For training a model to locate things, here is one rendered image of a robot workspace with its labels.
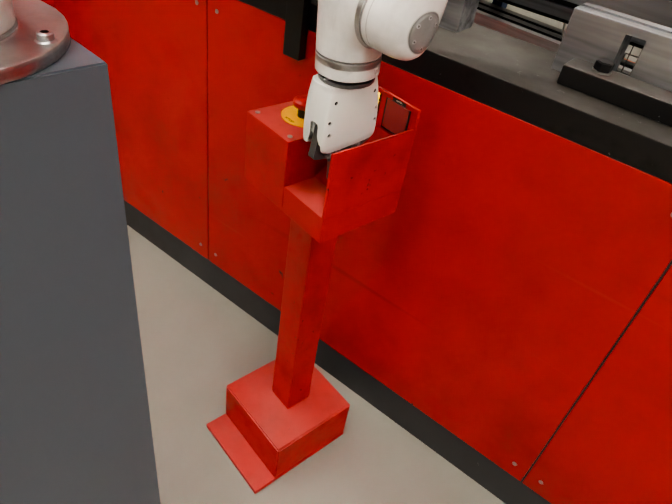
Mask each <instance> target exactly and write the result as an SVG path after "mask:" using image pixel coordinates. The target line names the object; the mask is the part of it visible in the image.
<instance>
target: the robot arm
mask: <svg viewBox="0 0 672 504"><path fill-rule="evenodd" d="M447 2H448V0H318V12H317V31H316V51H315V69H316V70H317V72H318V74H316V75H314V76H313V78H312V81H311V84H310V88H309V92H308V97H307V102H306V109H305V117H304V128H303V138H304V140H305V141H306V142H310V141H311V144H310V148H309V152H308V156H309V157H311V158H312V159H313V160H322V159H325V158H326V159H327V172H326V178H327V180H328V174H329V167H330V161H331V154H332V152H333V153H336V152H339V151H342V150H345V149H349V148H352V147H355V146H358V145H360V144H362V143H363V142H365V141H366V140H368V139H369V138H370V136H371V135H372V134H373V133H374V130H375V126H376V120H377V112H378V74H379V72H380V65H381V58H382V53H383V54H385V55H387V56H389V57H391V58H394V59H398V60H402V61H409V60H413V59H415V58H418V57H419V56H420V55H422V54H423V53H424V52H425V50H426V49H427V48H428V46H429V44H430V43H431V41H432V40H433V38H434V36H435V34H436V31H437V29H438V26H439V24H440V21H441V19H442V16H443V14H444V11H445V8H446V5H447ZM69 44H70V33H69V26H68V22H67V20H66V19H65V17H64V15H63V14H61V13H60V12H59V11H58V10H57V9H56V8H54V7H52V6H51V5H49V4H47V3H45V2H43V1H41V0H0V85H1V84H5V83H8V82H11V81H15V80H18V79H21V78H24V77H27V76H29V75H31V74H34V73H36V72H38V71H40V70H43V69H45V68H46V67H48V66H49V65H51V64H53V63H54V62H56V61H57V60H58V59H59V58H60V57H61V56H62V55H63V54H64V53H65V52H66V51H67V49H68V47H69Z"/></svg>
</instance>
